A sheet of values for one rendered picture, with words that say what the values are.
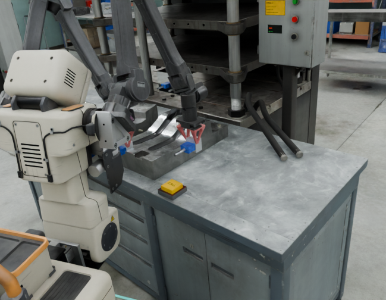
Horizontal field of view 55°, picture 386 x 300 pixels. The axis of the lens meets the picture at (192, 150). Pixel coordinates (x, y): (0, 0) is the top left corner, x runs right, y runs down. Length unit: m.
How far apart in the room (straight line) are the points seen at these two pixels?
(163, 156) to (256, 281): 0.60
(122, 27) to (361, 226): 1.97
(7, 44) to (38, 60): 4.59
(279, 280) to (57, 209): 0.78
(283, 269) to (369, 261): 1.18
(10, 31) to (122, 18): 4.63
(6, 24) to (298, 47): 4.50
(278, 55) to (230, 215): 0.99
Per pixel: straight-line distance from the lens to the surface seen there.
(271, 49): 2.02
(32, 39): 1.51
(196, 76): 2.42
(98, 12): 2.81
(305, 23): 1.91
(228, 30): 1.96
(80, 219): 1.32
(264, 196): 1.39
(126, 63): 1.19
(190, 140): 1.47
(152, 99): 2.54
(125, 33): 1.22
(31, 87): 1.17
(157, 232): 1.70
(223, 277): 1.53
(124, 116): 1.08
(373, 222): 2.69
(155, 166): 1.51
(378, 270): 2.36
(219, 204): 1.35
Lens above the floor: 1.58
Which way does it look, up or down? 27 degrees down
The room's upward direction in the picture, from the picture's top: 5 degrees counter-clockwise
